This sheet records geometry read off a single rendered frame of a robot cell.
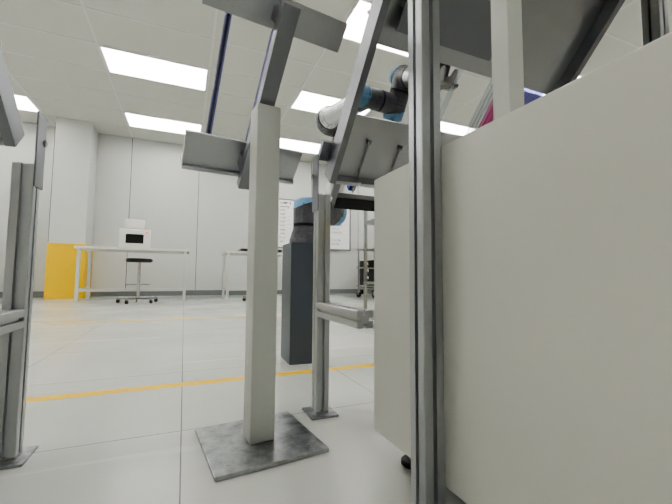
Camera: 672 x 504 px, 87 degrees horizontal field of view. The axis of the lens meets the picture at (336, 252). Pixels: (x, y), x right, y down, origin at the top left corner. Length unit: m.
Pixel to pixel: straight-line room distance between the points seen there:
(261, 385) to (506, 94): 0.75
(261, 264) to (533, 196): 0.59
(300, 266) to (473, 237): 1.16
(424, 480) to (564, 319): 0.34
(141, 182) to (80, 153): 1.05
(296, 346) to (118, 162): 6.73
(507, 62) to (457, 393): 0.49
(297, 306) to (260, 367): 0.78
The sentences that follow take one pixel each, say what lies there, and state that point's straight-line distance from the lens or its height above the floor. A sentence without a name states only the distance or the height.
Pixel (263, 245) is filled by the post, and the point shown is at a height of 0.47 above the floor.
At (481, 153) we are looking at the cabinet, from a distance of 0.58.
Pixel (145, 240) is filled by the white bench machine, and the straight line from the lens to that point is 6.32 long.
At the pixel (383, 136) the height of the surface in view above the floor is 0.82.
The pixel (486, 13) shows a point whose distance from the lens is 1.15.
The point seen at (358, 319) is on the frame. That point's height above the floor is 0.30.
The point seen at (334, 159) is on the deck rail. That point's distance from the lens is 1.08.
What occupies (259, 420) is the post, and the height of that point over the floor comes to 0.06.
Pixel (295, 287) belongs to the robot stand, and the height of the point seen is 0.34.
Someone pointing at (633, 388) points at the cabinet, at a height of 0.29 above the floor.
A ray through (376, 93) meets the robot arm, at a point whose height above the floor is 1.04.
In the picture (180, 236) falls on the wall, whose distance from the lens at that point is 7.65.
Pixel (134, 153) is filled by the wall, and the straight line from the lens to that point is 8.01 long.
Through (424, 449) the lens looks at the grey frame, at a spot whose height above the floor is 0.13.
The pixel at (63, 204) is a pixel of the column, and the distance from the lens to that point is 7.43.
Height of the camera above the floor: 0.40
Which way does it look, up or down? 4 degrees up
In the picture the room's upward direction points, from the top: straight up
